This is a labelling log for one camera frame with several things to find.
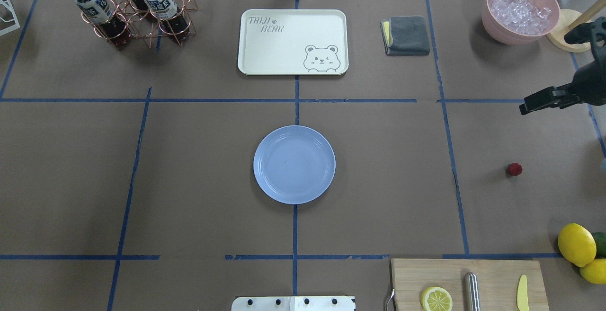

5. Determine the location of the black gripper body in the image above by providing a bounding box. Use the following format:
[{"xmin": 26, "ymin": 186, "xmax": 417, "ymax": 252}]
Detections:
[{"xmin": 564, "ymin": 16, "xmax": 606, "ymax": 107}]

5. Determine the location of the red strawberry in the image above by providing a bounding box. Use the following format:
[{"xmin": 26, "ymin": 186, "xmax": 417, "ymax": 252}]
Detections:
[{"xmin": 506, "ymin": 162, "xmax": 523, "ymax": 177}]

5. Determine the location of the blue plate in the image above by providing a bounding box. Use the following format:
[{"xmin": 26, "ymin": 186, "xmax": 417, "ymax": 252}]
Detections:
[{"xmin": 252, "ymin": 125, "xmax": 336, "ymax": 205}]

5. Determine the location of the wooden stand with base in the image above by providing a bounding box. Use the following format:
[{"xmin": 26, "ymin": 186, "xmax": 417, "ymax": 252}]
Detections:
[{"xmin": 547, "ymin": 0, "xmax": 606, "ymax": 53}]

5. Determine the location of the pink bowl of ice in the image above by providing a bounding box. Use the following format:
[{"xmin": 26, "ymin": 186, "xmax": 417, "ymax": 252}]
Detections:
[{"xmin": 482, "ymin": 0, "xmax": 560, "ymax": 45}]

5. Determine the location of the green lime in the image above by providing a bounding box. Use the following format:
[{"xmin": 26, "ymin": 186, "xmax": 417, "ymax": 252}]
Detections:
[{"xmin": 591, "ymin": 231, "xmax": 606, "ymax": 258}]

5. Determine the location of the yellow lemon upper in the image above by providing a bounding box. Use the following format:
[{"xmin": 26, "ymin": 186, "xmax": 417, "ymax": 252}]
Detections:
[{"xmin": 558, "ymin": 223, "xmax": 597, "ymax": 267}]

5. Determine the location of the grey folded cloth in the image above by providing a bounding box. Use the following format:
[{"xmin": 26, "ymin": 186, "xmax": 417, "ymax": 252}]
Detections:
[{"xmin": 380, "ymin": 16, "xmax": 430, "ymax": 56}]

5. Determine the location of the yellow lemon round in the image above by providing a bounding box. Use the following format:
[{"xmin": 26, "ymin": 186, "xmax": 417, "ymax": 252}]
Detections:
[{"xmin": 579, "ymin": 258, "xmax": 606, "ymax": 284}]

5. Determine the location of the steel muddler black cap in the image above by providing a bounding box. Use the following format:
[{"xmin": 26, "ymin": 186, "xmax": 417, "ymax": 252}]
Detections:
[{"xmin": 464, "ymin": 272, "xmax": 481, "ymax": 311}]

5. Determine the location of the yellow plastic knife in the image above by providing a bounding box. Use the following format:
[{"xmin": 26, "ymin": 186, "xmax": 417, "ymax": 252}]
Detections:
[{"xmin": 517, "ymin": 274, "xmax": 530, "ymax": 311}]

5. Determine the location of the wooden cutting board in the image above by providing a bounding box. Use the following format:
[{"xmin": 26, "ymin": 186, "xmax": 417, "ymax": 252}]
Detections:
[{"xmin": 384, "ymin": 258, "xmax": 551, "ymax": 311}]

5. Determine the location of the half lemon slice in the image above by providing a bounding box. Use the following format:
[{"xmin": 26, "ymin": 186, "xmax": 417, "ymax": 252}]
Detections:
[{"xmin": 420, "ymin": 286, "xmax": 453, "ymax": 311}]

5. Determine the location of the cream bear tray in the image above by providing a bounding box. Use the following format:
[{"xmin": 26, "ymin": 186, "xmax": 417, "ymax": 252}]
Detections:
[{"xmin": 237, "ymin": 9, "xmax": 349, "ymax": 76}]

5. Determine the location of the tea bottle right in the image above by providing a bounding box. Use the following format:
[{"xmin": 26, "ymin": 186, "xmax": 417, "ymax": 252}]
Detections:
[{"xmin": 144, "ymin": 0, "xmax": 190, "ymax": 44}]

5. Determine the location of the tea bottle left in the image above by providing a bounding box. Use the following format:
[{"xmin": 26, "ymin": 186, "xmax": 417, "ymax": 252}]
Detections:
[{"xmin": 75, "ymin": 0, "xmax": 131, "ymax": 49}]

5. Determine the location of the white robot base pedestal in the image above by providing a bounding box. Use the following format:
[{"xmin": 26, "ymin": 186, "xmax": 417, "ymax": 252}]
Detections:
[{"xmin": 231, "ymin": 295, "xmax": 356, "ymax": 311}]

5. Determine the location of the copper wire bottle rack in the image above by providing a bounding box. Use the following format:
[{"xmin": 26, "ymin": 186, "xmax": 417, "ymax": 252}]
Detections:
[{"xmin": 81, "ymin": 0, "xmax": 198, "ymax": 48}]

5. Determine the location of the white wire cup rack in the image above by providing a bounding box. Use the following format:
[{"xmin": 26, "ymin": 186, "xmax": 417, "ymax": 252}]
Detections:
[{"xmin": 0, "ymin": 0, "xmax": 21, "ymax": 36}]

